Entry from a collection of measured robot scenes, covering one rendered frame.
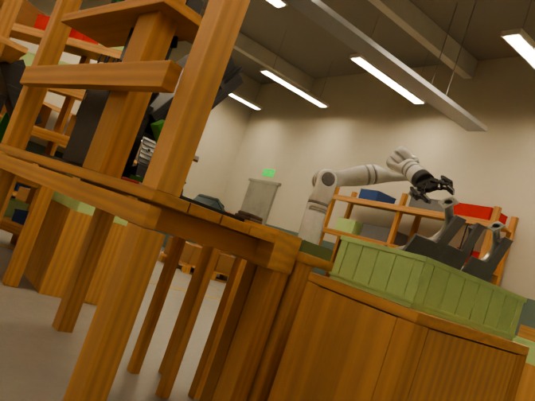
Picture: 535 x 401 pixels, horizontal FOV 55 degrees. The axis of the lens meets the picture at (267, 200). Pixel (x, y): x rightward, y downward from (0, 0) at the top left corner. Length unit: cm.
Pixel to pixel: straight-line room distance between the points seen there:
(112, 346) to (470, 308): 118
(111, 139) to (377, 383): 120
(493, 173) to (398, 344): 637
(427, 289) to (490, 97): 688
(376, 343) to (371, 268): 28
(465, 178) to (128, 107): 664
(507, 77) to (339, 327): 701
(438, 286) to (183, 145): 93
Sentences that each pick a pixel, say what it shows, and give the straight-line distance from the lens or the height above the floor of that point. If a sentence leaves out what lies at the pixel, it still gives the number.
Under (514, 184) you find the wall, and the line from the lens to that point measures 769.
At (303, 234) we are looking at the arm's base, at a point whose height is 92.
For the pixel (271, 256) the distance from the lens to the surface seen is 192.
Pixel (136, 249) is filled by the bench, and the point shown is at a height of 69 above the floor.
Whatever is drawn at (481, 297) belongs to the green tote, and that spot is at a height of 90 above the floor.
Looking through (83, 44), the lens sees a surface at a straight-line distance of 543.
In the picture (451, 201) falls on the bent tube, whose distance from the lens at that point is 187.
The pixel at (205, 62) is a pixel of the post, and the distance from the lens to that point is 164.
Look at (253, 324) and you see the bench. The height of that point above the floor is 54.
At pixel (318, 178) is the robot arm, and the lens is 222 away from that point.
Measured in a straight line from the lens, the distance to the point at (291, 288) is 203.
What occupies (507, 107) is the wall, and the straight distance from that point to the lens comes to 825.
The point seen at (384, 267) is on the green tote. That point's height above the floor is 89.
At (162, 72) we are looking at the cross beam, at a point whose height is 123.
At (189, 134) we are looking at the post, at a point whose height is 107.
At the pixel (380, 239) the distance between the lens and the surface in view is 790.
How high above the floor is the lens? 83
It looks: 5 degrees up
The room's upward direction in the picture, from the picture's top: 19 degrees clockwise
